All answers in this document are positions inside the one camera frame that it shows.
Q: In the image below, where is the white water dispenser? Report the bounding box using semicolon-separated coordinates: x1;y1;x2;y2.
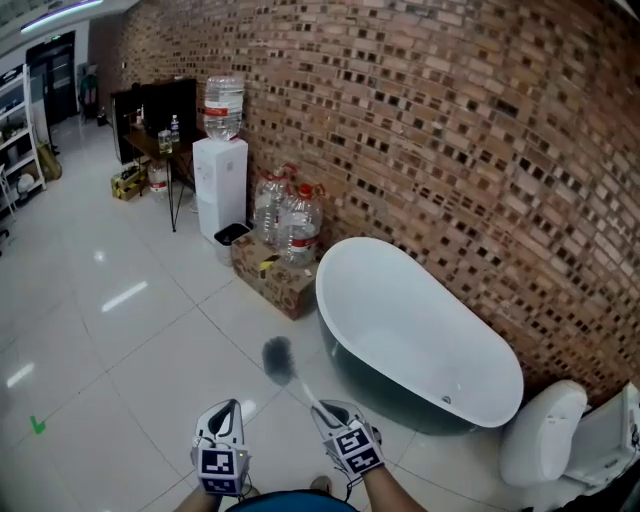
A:
191;136;250;245

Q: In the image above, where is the printed brown cardboard box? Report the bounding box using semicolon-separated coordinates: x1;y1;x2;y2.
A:
230;234;319;322

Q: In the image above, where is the white oval toilet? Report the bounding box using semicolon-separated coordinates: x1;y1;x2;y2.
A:
499;379;589;488

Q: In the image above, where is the large clear dispenser bottle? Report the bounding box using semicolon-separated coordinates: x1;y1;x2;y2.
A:
202;74;247;143

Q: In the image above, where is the dark glass door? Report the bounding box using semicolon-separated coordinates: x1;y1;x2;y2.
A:
25;30;78;127

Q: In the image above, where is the white cabinet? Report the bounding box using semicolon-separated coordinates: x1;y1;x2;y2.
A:
561;381;640;489

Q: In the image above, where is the person's left forearm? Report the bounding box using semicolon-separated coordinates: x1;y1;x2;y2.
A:
171;486;227;512

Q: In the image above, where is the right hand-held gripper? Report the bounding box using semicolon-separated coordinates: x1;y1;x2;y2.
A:
309;398;387;477

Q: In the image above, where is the grey brush with white handle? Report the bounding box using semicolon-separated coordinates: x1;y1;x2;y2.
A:
260;335;332;427

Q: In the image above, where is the clear plastic water jug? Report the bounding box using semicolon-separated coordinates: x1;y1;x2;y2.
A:
276;183;324;269
146;160;174;202
252;166;294;247

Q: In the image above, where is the white and green bathtub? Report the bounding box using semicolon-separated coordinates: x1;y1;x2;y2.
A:
314;235;526;437

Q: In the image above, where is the small white trash bin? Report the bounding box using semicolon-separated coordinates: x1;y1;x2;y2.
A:
213;221;252;267

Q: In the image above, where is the person's blue shirt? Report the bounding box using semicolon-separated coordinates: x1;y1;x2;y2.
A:
221;489;362;512

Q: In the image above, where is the ceiling light strip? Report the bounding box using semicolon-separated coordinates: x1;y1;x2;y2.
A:
19;0;104;34

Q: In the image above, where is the white shelf rack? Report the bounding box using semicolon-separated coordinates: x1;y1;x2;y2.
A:
0;63;48;217

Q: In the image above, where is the person's right forearm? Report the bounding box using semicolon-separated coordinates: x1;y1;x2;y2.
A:
359;461;419;512

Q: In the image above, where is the black flat screen panel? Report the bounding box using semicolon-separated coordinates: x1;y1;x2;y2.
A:
110;84;147;167
141;78;199;139

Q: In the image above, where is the dark table with metal legs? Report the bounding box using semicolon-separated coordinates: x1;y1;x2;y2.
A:
121;128;207;234

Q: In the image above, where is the yellow black striped box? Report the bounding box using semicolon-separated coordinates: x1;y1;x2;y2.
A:
110;166;149;202

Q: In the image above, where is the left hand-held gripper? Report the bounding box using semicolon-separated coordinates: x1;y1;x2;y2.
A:
189;398;252;498

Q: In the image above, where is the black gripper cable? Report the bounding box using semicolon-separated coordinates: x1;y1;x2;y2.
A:
326;448;367;502

